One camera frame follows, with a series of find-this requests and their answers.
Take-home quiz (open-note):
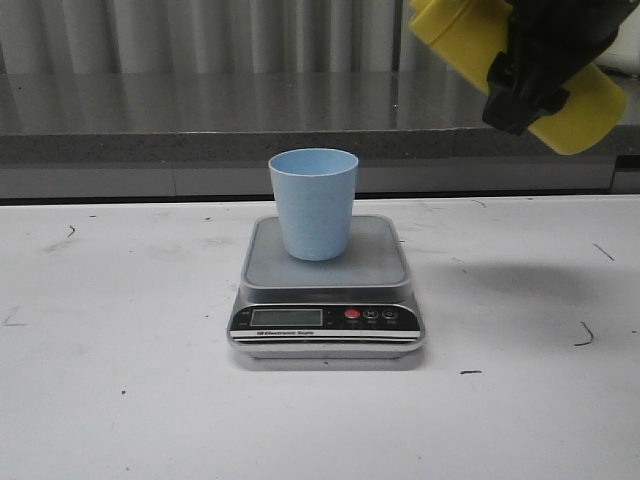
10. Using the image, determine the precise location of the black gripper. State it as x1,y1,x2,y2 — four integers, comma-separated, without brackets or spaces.
482,1,631,135

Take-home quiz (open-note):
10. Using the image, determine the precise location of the stainless steel back counter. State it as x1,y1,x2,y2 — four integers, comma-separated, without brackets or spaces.
1,69,639,203

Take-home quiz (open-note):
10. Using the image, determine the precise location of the light blue plastic cup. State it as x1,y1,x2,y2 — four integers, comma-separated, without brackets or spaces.
268,148,359,261

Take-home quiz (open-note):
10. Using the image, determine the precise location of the yellow squeeze bottle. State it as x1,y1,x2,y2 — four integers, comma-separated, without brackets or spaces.
409,1,639,155

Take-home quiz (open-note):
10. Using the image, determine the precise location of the silver digital kitchen scale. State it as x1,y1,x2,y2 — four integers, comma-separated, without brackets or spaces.
227,215,426,361

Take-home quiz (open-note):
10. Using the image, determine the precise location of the white container on counter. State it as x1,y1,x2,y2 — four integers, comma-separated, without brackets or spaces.
595,8,640,77

